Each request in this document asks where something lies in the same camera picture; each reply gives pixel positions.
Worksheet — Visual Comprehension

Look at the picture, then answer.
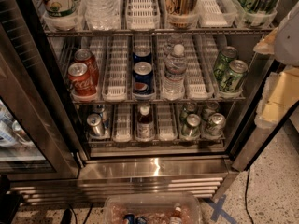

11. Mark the front left green can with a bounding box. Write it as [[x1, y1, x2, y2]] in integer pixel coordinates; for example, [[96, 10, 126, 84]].
[[181, 114, 201, 137]]

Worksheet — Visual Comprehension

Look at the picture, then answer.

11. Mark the rear red cola can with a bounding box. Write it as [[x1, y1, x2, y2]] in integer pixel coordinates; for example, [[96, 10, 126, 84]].
[[74, 49, 99, 86]]

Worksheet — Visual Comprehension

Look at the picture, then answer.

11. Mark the fridge door right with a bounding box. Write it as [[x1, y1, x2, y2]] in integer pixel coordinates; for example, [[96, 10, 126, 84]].
[[233, 58, 299, 171]]

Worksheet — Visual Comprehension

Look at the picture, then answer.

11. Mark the blue can in bin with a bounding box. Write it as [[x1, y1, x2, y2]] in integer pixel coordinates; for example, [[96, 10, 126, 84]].
[[123, 213, 135, 224]]

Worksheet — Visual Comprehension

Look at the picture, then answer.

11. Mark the front green soda can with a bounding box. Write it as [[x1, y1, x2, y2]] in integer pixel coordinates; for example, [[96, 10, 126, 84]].
[[219, 60, 248, 92]]

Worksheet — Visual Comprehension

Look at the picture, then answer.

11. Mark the steel fridge base grille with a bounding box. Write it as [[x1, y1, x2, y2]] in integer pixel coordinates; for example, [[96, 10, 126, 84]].
[[10, 156, 239, 205]]

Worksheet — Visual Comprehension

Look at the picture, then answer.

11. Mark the clear plastic bin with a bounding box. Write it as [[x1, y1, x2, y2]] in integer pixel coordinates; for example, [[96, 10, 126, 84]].
[[103, 192, 202, 224]]

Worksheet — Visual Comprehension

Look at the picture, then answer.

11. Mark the rear clear water bottle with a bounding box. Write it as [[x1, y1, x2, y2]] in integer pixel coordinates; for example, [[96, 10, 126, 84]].
[[163, 35, 183, 57]]

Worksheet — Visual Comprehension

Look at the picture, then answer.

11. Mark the blue tape cross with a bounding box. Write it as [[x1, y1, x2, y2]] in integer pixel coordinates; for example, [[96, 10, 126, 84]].
[[205, 195, 237, 224]]

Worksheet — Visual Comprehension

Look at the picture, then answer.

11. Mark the silver blue can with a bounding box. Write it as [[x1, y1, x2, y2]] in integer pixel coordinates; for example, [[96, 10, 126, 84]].
[[87, 113, 105, 136], [93, 104, 109, 130]]

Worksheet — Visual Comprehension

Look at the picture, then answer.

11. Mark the blue pepsi can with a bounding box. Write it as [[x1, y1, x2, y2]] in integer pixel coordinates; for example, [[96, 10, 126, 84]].
[[133, 46, 151, 63], [133, 62, 153, 94]]

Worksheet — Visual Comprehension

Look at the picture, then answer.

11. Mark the rear blue pepsi can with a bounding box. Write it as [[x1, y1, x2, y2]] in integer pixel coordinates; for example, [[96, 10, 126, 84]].
[[133, 46, 151, 63]]

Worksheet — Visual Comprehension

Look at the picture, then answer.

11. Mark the front right green can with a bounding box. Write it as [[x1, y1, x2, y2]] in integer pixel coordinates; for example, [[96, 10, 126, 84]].
[[205, 113, 226, 136]]

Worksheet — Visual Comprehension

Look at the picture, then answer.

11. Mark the front clear water bottle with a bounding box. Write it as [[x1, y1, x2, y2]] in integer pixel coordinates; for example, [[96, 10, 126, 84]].
[[164, 44, 187, 100]]

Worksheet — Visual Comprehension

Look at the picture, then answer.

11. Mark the brown bottle white cap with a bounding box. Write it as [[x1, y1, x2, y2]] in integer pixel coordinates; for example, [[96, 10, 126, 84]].
[[136, 105, 154, 140]]

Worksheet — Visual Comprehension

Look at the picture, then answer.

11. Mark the rear left green can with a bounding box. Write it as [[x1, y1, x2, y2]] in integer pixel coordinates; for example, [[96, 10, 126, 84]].
[[179, 102, 198, 122]]

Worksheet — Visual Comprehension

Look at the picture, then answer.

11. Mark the rear right green can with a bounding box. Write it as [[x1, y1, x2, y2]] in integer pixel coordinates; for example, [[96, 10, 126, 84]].
[[201, 102, 220, 121]]

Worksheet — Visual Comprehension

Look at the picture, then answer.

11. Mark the front red cola can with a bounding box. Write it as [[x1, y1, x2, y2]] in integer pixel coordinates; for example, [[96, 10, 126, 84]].
[[68, 63, 96, 96]]

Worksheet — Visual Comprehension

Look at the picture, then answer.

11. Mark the brown bottle in bin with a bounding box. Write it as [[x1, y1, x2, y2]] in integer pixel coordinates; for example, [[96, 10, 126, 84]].
[[170, 203, 182, 224]]

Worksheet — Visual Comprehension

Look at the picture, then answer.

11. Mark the brown tea bottle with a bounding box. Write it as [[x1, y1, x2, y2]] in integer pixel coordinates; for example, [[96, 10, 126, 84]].
[[164, 0, 199, 29]]

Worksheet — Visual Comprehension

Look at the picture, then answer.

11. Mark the rear green soda can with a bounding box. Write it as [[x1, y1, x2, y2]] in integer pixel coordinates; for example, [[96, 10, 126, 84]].
[[213, 46, 238, 81]]

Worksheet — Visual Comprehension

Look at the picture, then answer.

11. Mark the green soda can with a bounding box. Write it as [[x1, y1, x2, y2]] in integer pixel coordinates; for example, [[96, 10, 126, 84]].
[[219, 60, 248, 92], [213, 46, 238, 81]]

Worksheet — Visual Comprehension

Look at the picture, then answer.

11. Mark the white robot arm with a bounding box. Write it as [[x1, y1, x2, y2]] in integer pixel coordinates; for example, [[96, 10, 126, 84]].
[[253, 2, 299, 129]]

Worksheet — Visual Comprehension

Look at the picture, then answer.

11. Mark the front silver blue can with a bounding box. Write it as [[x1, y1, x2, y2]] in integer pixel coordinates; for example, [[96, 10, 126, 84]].
[[87, 113, 105, 136]]

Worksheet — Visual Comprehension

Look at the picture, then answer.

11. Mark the fridge glass door left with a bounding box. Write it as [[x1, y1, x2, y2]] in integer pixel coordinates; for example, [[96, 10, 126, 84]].
[[0, 0, 79, 181]]

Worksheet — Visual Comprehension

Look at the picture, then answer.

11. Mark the front blue pepsi can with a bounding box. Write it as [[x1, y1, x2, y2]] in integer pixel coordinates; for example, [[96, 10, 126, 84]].
[[133, 62, 153, 94]]

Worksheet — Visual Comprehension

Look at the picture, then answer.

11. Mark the red cola can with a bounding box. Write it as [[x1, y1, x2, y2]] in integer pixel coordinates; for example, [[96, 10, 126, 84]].
[[74, 49, 99, 86], [68, 63, 96, 96]]

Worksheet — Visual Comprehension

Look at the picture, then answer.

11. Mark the black plug left floor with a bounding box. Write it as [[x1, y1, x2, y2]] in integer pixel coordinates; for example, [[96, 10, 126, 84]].
[[60, 205, 78, 224]]

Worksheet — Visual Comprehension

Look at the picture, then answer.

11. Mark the rear silver blue can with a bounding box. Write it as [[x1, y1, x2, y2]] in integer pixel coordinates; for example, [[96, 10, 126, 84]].
[[93, 104, 109, 130]]

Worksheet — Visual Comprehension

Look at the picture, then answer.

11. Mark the black cable on floor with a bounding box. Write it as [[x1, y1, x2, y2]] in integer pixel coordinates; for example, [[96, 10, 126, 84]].
[[244, 167, 255, 224]]

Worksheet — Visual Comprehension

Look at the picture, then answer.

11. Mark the large clear water bottle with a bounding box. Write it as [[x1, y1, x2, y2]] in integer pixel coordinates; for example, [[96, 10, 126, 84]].
[[84, 0, 121, 30]]

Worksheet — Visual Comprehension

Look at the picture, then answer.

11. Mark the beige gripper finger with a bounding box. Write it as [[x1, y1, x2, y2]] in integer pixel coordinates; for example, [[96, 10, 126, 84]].
[[254, 65, 299, 129], [253, 28, 278, 55]]

